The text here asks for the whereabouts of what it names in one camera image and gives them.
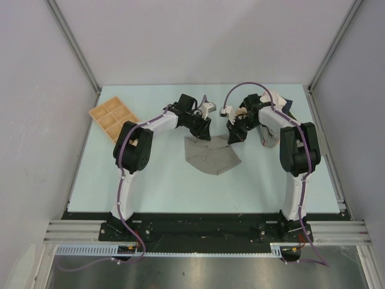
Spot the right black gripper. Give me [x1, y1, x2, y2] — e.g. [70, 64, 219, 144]
[227, 115, 260, 145]

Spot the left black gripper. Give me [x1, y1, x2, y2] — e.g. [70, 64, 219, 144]
[185, 111, 211, 141]

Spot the grey underwear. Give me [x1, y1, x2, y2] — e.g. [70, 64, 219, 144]
[184, 135, 242, 175]

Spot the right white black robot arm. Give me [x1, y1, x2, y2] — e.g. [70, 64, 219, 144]
[220, 94, 321, 241]

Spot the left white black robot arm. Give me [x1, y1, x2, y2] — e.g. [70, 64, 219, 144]
[111, 94, 216, 241]

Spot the beige rolled garment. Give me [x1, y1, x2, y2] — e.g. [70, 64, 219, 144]
[235, 107, 248, 119]

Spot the pink white garment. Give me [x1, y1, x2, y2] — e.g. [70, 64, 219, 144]
[260, 90, 287, 112]

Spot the navy blue garment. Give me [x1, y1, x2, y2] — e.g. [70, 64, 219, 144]
[282, 99, 293, 114]

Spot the dark olive garment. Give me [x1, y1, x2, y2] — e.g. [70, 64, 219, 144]
[286, 111, 298, 122]

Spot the wooden compartment tray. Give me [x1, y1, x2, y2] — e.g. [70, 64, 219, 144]
[89, 96, 140, 144]

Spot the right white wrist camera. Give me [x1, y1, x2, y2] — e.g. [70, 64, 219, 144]
[220, 106, 236, 125]

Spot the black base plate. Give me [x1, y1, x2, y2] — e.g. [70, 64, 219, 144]
[61, 210, 353, 244]

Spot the white slotted cable duct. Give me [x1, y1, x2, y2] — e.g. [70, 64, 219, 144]
[56, 243, 301, 258]

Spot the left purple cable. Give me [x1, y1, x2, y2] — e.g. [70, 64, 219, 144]
[55, 95, 208, 272]

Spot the purple cable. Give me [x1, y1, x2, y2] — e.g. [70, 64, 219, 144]
[55, 95, 208, 272]
[224, 82, 330, 269]

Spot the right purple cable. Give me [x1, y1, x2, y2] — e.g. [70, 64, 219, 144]
[224, 82, 330, 269]

